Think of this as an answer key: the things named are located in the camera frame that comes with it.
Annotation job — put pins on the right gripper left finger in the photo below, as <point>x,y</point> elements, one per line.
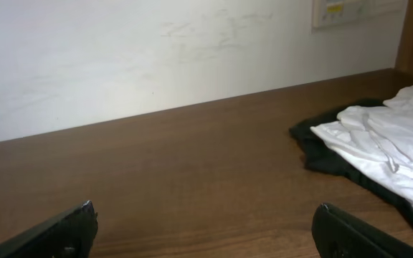
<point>69,234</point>

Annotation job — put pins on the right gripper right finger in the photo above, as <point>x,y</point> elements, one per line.
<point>336,233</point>

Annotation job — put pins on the dark navy garment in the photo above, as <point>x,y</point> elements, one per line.
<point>319,157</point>

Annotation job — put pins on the white garment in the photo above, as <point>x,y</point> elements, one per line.
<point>378,141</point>

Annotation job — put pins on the white wall outlet panel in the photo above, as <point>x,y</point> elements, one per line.
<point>327,13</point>

